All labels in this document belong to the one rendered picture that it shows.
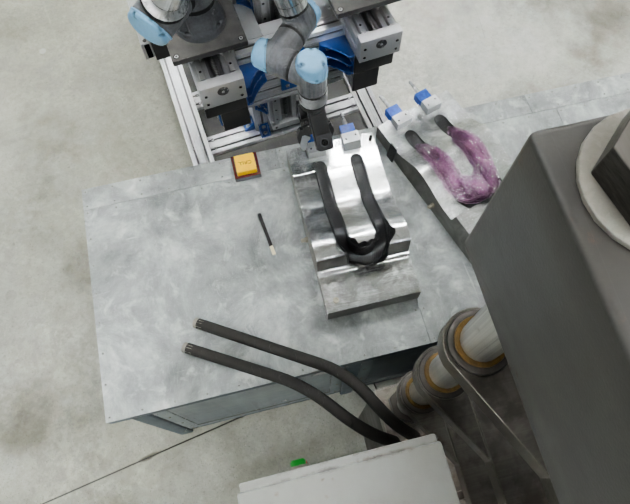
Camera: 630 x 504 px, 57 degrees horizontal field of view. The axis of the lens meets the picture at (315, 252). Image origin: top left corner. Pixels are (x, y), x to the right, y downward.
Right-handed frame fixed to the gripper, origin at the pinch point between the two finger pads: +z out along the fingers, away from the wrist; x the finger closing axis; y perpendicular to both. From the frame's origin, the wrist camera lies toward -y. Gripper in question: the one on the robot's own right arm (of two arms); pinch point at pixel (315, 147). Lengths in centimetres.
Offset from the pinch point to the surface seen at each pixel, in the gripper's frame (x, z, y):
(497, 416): -5, -63, -85
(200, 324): 42, 7, -42
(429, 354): -4, -39, -71
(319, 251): 7.0, -3.1, -32.9
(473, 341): -3, -70, -76
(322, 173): -0.2, 2.1, -7.7
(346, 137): -9.2, -1.9, -0.1
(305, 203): 6.8, 2.0, -15.9
